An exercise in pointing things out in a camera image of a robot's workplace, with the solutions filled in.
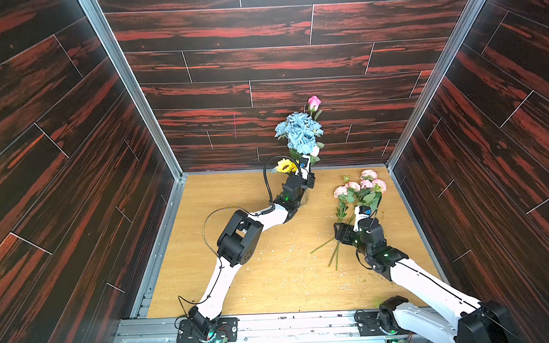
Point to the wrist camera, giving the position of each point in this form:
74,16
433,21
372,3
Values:
361,213
305,166

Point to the yellow sunflower bunch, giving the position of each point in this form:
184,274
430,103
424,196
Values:
286,166

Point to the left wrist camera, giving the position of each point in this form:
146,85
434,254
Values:
305,166

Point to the blue rose bunch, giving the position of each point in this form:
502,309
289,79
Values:
302,132

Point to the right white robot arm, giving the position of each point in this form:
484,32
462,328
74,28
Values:
456,317

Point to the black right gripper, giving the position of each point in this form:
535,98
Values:
345,232

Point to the pink carnation stem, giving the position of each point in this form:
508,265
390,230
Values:
345,194
372,190

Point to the aluminium front rail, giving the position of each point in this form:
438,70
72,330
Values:
301,327

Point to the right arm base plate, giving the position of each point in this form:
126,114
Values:
368,323

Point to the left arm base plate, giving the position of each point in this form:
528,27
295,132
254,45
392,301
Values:
224,330

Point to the magenta rosebud stem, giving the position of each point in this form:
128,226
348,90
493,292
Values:
313,104

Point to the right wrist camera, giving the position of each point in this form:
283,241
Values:
361,213

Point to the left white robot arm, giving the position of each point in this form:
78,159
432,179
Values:
236,246

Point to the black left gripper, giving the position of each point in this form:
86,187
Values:
309,181

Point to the small pale pink rosebud stem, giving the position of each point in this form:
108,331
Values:
314,155

